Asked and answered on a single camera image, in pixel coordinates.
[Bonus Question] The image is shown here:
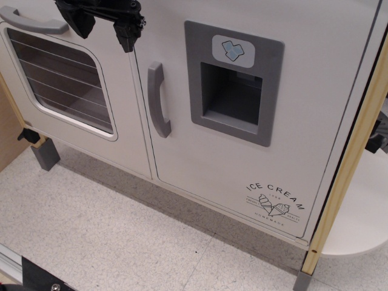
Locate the white toy oven door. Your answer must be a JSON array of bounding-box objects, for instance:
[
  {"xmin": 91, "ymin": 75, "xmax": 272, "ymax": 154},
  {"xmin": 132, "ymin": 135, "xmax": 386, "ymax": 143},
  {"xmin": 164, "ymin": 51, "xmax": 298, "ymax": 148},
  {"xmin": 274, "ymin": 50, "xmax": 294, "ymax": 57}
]
[{"xmin": 1, "ymin": 1, "xmax": 152, "ymax": 178}]

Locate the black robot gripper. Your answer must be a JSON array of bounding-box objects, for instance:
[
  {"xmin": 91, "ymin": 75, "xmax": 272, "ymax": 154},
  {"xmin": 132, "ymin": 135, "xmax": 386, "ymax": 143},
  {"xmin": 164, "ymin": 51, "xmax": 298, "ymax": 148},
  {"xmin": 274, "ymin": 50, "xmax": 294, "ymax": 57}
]
[{"xmin": 55, "ymin": 1, "xmax": 146, "ymax": 53}]

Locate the grey oven door handle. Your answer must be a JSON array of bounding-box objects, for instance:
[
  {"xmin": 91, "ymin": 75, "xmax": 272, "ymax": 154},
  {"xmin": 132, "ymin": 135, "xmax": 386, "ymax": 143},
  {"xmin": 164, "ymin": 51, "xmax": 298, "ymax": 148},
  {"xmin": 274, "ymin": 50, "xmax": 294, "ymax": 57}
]
[{"xmin": 1, "ymin": 5, "xmax": 69, "ymax": 35}]

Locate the black grey bracket right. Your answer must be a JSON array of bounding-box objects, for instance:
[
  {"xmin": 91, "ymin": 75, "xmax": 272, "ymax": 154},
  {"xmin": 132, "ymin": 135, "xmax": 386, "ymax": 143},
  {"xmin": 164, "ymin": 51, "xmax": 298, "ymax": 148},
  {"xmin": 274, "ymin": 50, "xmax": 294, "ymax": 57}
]
[{"xmin": 365, "ymin": 98, "xmax": 387, "ymax": 153}]

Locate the light wooden side panel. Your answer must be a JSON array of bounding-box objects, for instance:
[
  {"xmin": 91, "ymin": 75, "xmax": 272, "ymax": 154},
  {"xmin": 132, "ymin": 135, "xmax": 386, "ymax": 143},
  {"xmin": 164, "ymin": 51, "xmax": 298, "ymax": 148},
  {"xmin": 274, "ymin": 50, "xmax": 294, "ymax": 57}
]
[{"xmin": 1, "ymin": 76, "xmax": 28, "ymax": 171}]

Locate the grey foot cap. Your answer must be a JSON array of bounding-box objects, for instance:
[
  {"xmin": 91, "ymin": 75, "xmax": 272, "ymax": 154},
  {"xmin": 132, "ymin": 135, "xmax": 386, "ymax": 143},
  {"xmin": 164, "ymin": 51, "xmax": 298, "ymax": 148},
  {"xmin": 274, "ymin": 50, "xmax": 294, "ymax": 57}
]
[
  {"xmin": 293, "ymin": 270, "xmax": 313, "ymax": 291},
  {"xmin": 31, "ymin": 138, "xmax": 61, "ymax": 171}
]

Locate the black clamp knob left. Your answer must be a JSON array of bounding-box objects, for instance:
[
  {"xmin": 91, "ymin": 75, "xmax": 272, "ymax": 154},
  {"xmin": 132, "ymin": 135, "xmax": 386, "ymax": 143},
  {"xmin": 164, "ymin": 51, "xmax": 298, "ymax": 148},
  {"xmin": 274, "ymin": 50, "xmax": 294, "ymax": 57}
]
[{"xmin": 17, "ymin": 128, "xmax": 41, "ymax": 144}]

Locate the aluminium rail with black base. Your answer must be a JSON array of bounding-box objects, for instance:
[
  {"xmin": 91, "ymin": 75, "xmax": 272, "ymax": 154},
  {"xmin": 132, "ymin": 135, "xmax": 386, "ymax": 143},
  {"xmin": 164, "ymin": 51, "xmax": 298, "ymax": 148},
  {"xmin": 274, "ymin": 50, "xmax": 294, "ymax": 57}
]
[{"xmin": 1, "ymin": 244, "xmax": 76, "ymax": 290}]

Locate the grey left foot cap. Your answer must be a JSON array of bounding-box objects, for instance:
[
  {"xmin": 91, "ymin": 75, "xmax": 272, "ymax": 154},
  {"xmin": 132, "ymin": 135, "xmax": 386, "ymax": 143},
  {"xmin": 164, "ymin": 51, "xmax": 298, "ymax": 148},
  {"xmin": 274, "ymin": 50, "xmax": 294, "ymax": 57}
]
[{"xmin": 31, "ymin": 138, "xmax": 61, "ymax": 171}]

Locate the wooden right frame post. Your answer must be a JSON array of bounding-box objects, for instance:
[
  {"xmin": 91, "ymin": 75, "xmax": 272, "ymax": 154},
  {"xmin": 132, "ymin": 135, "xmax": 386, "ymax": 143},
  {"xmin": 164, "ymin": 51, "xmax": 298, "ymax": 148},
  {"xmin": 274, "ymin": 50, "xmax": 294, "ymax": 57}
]
[{"xmin": 301, "ymin": 40, "xmax": 387, "ymax": 275}]

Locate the grey right foot cap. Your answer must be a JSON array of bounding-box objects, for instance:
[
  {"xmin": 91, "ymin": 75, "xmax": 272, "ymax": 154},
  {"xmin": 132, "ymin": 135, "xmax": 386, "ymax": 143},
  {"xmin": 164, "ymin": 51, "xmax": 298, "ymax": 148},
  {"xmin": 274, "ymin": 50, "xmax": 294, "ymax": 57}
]
[{"xmin": 293, "ymin": 270, "xmax": 313, "ymax": 291}]

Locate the grey ice dispenser panel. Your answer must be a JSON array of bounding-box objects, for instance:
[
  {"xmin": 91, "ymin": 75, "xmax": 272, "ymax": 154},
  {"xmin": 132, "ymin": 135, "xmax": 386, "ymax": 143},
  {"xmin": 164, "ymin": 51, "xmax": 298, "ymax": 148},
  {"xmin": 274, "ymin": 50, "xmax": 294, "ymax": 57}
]
[{"xmin": 184, "ymin": 21, "xmax": 285, "ymax": 147}]

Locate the white toy fridge door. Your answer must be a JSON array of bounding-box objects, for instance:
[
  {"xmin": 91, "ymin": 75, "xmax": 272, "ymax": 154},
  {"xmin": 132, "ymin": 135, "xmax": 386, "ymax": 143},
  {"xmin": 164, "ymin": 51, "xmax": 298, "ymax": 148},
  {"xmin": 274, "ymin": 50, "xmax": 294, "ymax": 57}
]
[{"xmin": 135, "ymin": 1, "xmax": 387, "ymax": 244}]

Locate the grey fridge door handle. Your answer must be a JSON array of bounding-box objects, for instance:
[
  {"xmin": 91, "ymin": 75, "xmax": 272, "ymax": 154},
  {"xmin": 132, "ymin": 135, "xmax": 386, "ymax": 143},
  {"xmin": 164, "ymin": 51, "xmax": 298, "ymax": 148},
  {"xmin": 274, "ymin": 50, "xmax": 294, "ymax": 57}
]
[{"xmin": 147, "ymin": 61, "xmax": 172, "ymax": 138}]

